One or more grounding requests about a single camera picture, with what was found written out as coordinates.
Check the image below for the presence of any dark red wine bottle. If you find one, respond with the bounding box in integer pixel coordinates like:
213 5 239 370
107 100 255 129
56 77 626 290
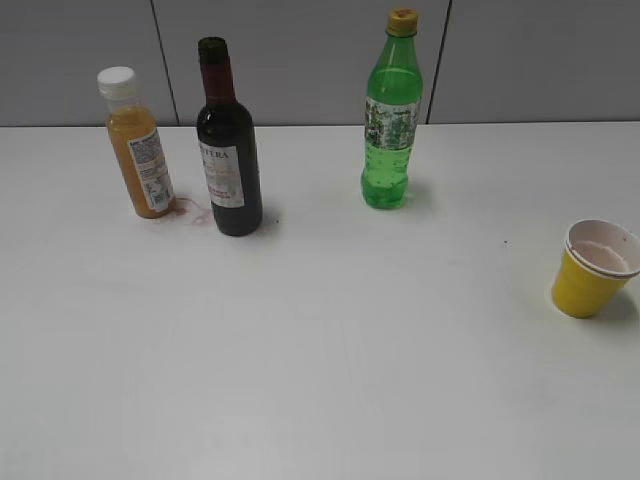
196 37 263 237

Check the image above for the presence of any orange juice bottle white cap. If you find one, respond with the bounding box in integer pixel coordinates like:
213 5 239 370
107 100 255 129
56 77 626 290
97 66 176 219

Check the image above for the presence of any green soda bottle yellow cap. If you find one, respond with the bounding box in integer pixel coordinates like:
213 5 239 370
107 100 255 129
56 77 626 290
360 7 424 209

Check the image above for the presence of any yellow paper cup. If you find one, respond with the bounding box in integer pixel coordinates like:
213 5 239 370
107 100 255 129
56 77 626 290
551 219 639 318

